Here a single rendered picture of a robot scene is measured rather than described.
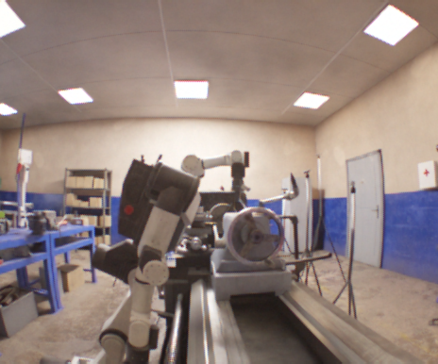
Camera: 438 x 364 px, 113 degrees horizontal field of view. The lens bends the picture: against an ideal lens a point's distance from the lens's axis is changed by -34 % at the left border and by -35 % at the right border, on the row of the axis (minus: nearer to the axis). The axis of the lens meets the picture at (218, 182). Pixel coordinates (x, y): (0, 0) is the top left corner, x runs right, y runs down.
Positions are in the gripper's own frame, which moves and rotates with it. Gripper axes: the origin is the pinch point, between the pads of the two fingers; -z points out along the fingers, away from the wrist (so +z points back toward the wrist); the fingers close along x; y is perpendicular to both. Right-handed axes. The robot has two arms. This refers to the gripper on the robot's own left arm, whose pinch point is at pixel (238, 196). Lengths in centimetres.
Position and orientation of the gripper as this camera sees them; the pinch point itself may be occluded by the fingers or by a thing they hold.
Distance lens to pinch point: 129.2
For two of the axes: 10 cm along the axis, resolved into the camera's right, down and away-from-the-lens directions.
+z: 0.1, -9.9, 1.0
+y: 9.0, -0.4, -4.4
